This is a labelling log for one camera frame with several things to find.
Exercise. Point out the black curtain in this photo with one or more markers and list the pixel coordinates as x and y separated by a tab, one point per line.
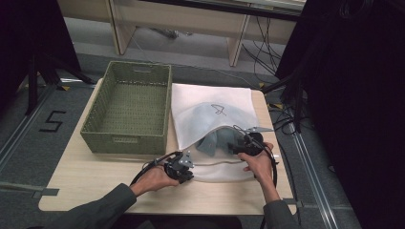
28	38
356	105

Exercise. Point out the green woven basket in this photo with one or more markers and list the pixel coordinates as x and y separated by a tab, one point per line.
133	111

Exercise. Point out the grey power strip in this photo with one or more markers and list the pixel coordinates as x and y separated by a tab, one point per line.
165	32

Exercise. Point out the white mesh laundry bag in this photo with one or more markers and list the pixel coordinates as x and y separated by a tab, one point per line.
197	98

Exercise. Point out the person's right hand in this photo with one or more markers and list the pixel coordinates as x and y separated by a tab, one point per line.
262	168

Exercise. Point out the blue denim shorts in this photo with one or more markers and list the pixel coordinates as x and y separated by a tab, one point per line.
213	140

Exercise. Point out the grey floor tape strip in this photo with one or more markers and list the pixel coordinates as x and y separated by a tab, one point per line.
28	189

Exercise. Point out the light wooden desk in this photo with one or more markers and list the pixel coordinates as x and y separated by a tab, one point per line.
178	19

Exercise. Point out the black tripod stand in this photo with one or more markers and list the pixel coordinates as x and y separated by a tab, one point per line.
47	70

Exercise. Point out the black metal stand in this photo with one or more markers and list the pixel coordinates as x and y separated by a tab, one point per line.
294	95

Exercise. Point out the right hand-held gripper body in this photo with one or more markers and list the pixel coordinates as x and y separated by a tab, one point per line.
251	143

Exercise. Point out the metal floor rail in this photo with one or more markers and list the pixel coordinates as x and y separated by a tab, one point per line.
313	171
22	127

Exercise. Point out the person's left hand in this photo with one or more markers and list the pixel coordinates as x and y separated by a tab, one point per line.
156	179

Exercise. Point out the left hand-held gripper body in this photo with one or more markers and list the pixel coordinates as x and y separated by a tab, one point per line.
175	165

